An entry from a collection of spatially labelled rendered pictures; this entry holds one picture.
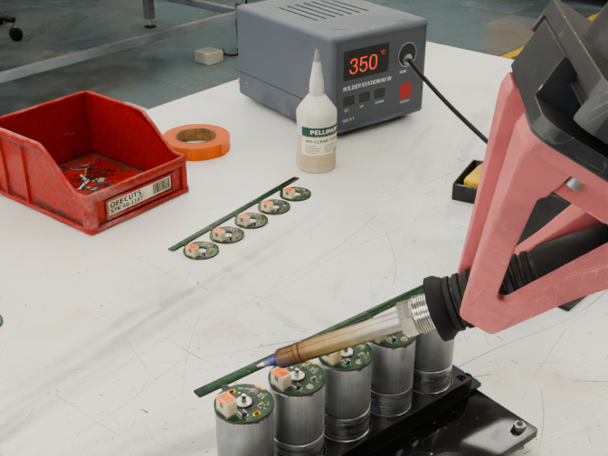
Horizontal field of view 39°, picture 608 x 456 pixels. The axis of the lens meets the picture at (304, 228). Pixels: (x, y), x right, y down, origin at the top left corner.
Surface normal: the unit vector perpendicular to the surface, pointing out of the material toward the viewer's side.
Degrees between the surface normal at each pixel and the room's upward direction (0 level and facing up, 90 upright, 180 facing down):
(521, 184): 108
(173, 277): 0
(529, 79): 60
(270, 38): 90
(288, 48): 90
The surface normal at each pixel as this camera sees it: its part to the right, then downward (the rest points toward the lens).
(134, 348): 0.00, -0.88
